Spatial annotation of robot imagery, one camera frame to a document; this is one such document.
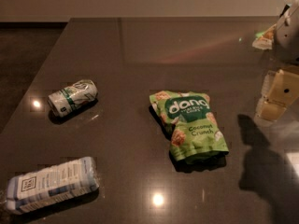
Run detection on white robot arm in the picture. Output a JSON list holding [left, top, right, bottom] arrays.
[[252, 0, 299, 127]]

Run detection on green dang chips bag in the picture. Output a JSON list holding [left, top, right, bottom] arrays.
[[149, 91, 229, 164]]

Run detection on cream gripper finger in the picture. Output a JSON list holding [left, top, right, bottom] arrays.
[[254, 68, 299, 122]]

